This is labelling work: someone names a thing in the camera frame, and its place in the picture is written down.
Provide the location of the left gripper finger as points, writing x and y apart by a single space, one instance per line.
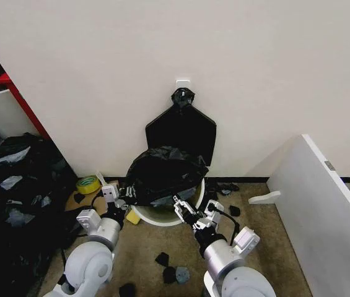
125 188
129 195

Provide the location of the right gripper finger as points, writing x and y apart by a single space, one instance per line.
193 208
178 199

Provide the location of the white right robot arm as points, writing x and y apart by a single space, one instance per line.
224 256

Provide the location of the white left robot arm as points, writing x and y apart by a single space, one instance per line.
89 263

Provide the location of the white round trash bin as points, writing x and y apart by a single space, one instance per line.
165 216

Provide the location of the flat black hanging bag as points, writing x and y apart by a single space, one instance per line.
182 133

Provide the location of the black garbage bag pile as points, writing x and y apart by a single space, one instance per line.
16 198

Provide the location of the yellow sponge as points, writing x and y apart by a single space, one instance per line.
133 217

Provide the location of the white plastic strip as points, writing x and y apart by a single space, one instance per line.
101 179

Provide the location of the brown cardboard sheet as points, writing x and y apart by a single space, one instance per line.
85 201

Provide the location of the yellow tape roll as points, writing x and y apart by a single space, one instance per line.
86 185

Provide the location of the black crumpled scrap cluster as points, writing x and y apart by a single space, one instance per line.
224 188

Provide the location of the black plastic scrap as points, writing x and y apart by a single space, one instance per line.
162 258
127 289
234 211
169 274

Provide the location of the grey blue plastic scrap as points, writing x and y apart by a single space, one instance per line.
182 274

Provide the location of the white board panel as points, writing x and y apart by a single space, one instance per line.
326 216

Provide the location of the silver hinge plate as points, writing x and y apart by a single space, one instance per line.
329 165

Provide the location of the white curved plastic bracket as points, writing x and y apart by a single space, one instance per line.
264 197

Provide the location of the white wall hook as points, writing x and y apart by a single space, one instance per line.
183 83

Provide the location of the red metal frame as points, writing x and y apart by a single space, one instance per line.
23 102

